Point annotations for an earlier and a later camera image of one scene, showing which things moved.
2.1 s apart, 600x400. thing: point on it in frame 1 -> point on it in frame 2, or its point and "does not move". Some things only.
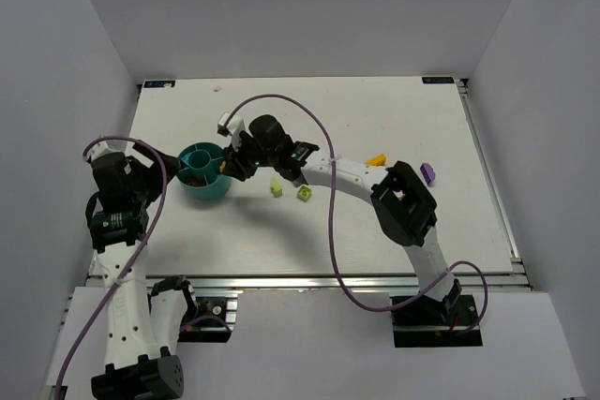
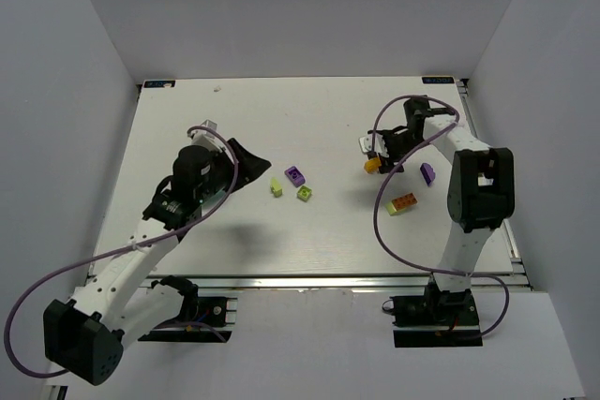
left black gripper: (157, 166) -> (232, 162)
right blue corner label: (438, 80) does not move
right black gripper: (235, 165) -> (391, 146)
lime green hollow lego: (304, 192) does not move
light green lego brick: (276, 187) does not move
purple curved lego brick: (427, 173) does not move
